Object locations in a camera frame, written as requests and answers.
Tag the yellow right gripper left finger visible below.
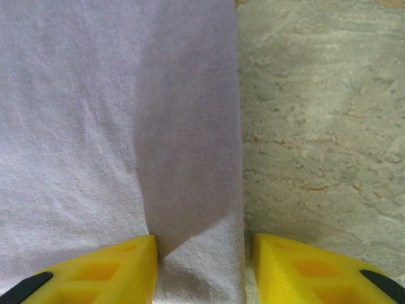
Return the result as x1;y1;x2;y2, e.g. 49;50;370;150
0;234;159;304

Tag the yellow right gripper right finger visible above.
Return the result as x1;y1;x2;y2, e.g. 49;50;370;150
251;233;405;304

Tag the purple printed t-shirt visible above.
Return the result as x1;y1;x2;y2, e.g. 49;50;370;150
0;0;247;304

